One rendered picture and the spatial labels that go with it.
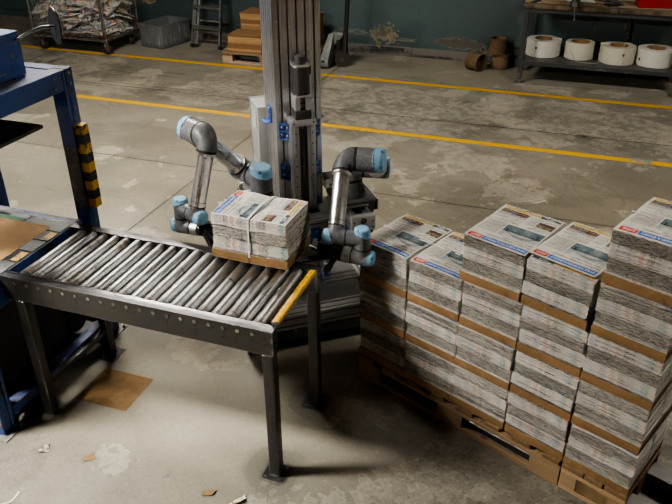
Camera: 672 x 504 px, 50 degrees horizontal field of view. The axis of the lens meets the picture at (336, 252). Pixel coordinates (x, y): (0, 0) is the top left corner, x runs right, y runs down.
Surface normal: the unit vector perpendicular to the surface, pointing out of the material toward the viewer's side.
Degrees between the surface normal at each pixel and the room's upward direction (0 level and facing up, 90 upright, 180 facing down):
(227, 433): 0
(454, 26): 90
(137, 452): 0
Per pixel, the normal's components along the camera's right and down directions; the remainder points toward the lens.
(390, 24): -0.33, 0.47
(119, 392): 0.00, -0.87
